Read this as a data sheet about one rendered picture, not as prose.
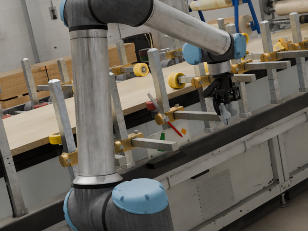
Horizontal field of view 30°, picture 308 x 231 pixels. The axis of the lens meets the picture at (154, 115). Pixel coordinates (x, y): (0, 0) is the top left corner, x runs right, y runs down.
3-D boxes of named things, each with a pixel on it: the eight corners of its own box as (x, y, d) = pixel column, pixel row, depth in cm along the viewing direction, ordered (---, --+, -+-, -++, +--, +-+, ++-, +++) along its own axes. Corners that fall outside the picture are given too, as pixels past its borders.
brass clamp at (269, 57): (285, 57, 299) (284, 48, 298) (269, 63, 291) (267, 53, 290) (276, 58, 304) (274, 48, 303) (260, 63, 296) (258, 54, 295)
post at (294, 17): (310, 98, 316) (298, 11, 307) (306, 100, 314) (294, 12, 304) (305, 98, 319) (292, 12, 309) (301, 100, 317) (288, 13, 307)
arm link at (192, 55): (202, 39, 204) (221, 33, 214) (177, 42, 212) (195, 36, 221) (207, 64, 206) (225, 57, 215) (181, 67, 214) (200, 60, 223)
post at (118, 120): (138, 183, 242) (113, 71, 232) (131, 185, 240) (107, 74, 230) (133, 182, 244) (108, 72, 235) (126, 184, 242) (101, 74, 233)
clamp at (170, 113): (185, 117, 257) (183, 106, 256) (163, 125, 248) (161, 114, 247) (177, 116, 261) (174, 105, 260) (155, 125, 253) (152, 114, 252)
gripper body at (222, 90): (228, 105, 221) (223, 75, 219) (212, 105, 228) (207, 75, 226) (241, 100, 226) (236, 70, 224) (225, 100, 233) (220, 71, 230)
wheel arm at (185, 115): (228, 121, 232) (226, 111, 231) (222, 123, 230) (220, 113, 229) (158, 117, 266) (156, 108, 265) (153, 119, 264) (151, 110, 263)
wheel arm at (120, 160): (127, 165, 205) (125, 154, 204) (120, 168, 203) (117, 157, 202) (64, 155, 239) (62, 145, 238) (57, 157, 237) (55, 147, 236)
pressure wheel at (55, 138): (75, 154, 240) (69, 128, 238) (72, 160, 232) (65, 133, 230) (57, 157, 241) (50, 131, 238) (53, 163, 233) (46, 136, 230)
